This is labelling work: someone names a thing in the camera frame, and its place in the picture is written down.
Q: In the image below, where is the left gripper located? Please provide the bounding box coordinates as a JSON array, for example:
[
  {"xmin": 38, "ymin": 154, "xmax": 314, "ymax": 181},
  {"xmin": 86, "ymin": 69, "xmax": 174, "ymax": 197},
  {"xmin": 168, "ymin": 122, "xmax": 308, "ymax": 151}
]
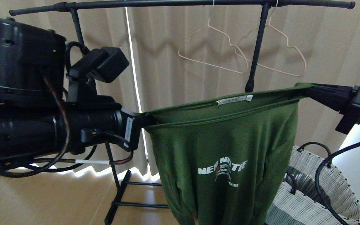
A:
[{"xmin": 0, "ymin": 102, "xmax": 141, "ymax": 164}]

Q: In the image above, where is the pink clothes hanger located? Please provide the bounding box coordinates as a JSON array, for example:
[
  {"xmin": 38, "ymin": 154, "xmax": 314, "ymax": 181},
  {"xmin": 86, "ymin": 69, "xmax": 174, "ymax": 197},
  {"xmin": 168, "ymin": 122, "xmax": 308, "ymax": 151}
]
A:
[
  {"xmin": 235, "ymin": 0, "xmax": 307, "ymax": 77},
  {"xmin": 178, "ymin": 0, "xmax": 248, "ymax": 74}
]

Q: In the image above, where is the green printed shirt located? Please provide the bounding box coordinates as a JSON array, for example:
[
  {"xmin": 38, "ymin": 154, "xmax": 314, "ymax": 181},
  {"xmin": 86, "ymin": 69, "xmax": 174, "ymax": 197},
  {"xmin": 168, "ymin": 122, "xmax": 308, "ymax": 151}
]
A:
[{"xmin": 141, "ymin": 82, "xmax": 313, "ymax": 225}]

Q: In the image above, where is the white laundry basket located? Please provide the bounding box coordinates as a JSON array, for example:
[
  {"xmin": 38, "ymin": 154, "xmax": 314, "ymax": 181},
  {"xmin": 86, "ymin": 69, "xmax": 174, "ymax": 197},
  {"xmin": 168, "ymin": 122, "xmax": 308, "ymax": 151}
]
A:
[{"xmin": 264, "ymin": 142, "xmax": 360, "ymax": 225}]

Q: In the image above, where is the black clothes rack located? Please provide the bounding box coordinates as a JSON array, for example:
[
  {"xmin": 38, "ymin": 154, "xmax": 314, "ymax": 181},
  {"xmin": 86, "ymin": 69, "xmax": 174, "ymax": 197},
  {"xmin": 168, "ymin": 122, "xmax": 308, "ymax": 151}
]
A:
[{"xmin": 9, "ymin": 0, "xmax": 355, "ymax": 225}]

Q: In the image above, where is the beige curtain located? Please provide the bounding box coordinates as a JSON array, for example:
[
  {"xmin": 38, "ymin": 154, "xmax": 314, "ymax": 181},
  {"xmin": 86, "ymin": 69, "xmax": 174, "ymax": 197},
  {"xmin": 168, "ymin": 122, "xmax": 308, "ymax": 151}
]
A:
[{"xmin": 0, "ymin": 0, "xmax": 360, "ymax": 175}]

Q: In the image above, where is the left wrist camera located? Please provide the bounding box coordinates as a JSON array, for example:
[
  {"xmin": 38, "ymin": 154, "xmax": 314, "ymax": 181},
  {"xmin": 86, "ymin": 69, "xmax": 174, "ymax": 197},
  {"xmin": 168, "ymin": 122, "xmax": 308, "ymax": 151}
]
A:
[{"xmin": 65, "ymin": 46, "xmax": 130, "ymax": 103}]

